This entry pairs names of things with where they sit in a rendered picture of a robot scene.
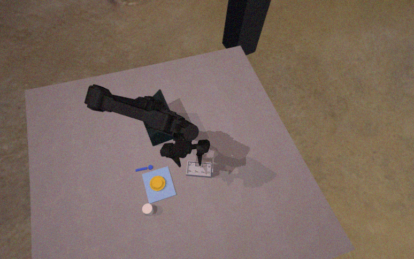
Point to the golden yellow plate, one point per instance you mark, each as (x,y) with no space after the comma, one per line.
(157,183)

